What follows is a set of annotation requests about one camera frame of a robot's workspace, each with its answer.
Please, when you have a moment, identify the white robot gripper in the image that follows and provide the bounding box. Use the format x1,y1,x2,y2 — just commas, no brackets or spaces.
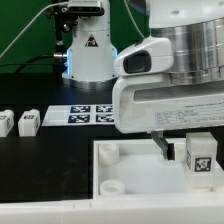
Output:
112,74,224,160

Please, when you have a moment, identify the white square table top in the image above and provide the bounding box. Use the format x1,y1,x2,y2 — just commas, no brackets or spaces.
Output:
93,138,224,198

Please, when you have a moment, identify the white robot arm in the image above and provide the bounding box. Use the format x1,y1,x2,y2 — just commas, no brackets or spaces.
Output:
63,0,224,153

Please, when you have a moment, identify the paper sheet with fiducial tags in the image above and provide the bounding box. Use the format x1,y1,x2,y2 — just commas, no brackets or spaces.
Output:
42,104,114,126

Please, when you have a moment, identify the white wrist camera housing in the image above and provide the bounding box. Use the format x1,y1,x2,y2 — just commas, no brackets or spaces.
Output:
114,36,174,77

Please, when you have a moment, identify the black cable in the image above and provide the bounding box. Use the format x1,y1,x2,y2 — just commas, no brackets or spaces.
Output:
0,54,56,74

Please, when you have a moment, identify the grey cable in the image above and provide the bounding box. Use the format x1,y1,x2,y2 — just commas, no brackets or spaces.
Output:
0,1,70,60

